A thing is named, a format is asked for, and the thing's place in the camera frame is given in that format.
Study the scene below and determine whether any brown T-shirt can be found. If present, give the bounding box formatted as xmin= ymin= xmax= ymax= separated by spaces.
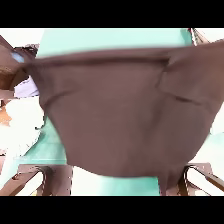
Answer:
xmin=22 ymin=40 xmax=224 ymax=197

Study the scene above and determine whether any heap of clothes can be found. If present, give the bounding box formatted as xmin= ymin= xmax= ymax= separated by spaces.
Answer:
xmin=0 ymin=35 xmax=42 ymax=100

